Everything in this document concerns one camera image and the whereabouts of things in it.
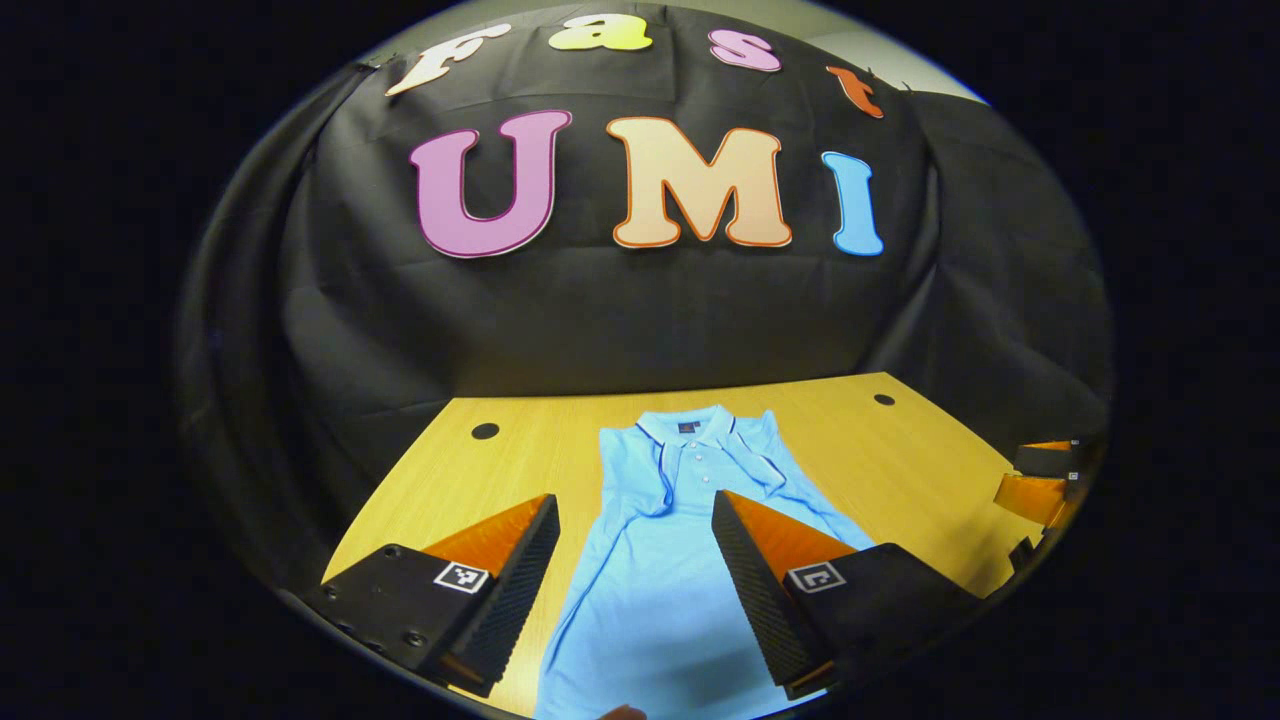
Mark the black backdrop cloth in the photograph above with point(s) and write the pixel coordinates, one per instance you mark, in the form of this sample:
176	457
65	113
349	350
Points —
600	320

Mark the light blue T-shirt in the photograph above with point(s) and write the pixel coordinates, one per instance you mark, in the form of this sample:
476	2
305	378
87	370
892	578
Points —
650	600

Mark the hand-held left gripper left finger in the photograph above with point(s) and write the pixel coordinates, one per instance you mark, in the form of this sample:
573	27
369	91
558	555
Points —
510	600

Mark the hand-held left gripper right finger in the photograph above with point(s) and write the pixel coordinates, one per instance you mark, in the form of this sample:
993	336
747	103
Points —
765	610

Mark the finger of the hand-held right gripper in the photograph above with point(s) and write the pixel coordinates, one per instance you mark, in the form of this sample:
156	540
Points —
1035	497
1045	462

